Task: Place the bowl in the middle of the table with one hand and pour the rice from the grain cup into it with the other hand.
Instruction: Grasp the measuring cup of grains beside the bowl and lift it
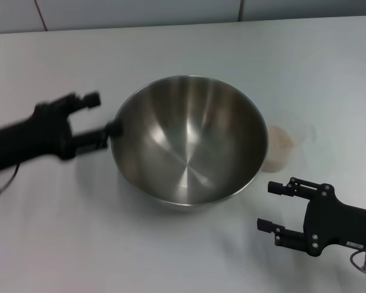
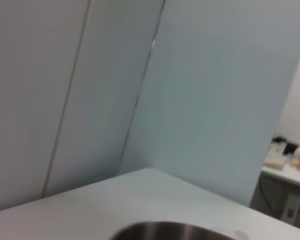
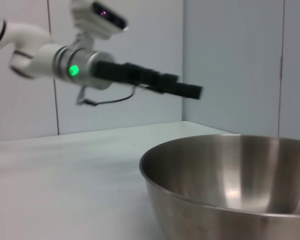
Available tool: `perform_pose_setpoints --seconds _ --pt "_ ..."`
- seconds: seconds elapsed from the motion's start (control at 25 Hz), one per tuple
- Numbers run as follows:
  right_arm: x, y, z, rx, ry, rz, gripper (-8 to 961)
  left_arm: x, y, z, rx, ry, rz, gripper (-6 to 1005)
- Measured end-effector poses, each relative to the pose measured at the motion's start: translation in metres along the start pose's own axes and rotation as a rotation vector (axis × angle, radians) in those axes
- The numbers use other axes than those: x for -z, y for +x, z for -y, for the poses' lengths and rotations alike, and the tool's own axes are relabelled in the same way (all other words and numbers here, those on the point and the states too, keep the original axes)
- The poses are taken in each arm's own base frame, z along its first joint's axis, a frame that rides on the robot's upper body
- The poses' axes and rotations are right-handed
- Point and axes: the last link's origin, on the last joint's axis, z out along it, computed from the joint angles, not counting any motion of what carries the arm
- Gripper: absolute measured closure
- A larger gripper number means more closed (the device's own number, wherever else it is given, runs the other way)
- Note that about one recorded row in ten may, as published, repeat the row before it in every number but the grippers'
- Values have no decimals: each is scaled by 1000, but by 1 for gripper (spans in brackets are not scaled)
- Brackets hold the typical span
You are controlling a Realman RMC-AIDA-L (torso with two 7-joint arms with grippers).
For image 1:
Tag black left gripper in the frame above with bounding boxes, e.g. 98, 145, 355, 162
0, 90, 124, 174

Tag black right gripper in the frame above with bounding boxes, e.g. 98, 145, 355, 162
256, 176, 366, 258

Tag white rice grains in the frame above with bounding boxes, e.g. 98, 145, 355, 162
264, 125, 295, 173

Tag clear plastic measuring cup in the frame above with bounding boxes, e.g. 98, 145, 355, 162
262, 113, 317, 173

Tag stainless steel mixing bowl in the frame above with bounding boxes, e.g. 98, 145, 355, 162
110, 74, 269, 214

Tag left gripper cable with plug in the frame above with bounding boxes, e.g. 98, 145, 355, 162
0, 163, 19, 198

